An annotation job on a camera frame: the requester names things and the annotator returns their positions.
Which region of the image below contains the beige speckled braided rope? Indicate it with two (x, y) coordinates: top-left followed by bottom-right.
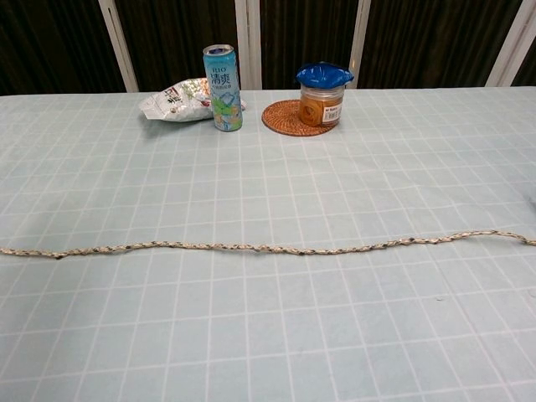
(0, 230), (536, 260)

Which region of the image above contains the round woven rattan coaster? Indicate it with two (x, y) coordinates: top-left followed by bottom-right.
(261, 99), (343, 137)

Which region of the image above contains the clear jar with orange contents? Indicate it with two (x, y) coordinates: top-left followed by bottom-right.
(299, 83), (345, 126)

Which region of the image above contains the white metal frame post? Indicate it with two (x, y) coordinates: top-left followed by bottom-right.
(348, 0), (372, 90)
(234, 0), (263, 90)
(487, 0), (536, 88)
(98, 0), (140, 93)

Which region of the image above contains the tall light blue drink can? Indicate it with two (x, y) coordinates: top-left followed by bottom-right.
(203, 43), (245, 133)

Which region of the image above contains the blue plastic pouch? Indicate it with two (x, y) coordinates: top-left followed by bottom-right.
(296, 61), (355, 90)

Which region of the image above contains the dark slatted curtain panel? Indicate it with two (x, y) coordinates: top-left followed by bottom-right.
(259, 0), (361, 90)
(358, 0), (524, 89)
(513, 52), (536, 87)
(115, 0), (250, 91)
(0, 0), (126, 96)

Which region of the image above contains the white crumpled snack bag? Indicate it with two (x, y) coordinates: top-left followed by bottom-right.
(139, 77), (247, 123)

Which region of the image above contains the light blue checked tablecloth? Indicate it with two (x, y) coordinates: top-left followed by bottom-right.
(0, 85), (536, 402)

